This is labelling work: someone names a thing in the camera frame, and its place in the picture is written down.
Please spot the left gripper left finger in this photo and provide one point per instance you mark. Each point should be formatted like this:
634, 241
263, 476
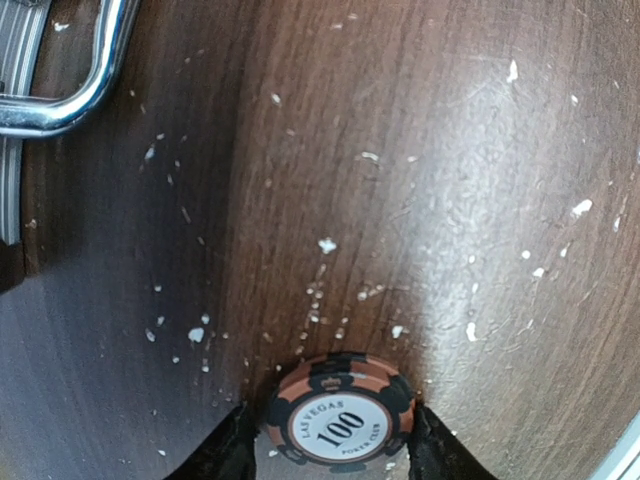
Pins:
228, 453

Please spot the aluminium poker case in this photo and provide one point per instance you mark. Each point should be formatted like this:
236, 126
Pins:
59, 61

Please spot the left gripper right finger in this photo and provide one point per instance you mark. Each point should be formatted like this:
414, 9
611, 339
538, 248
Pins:
436, 454

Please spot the red chip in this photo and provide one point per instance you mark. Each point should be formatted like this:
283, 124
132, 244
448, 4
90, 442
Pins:
341, 412

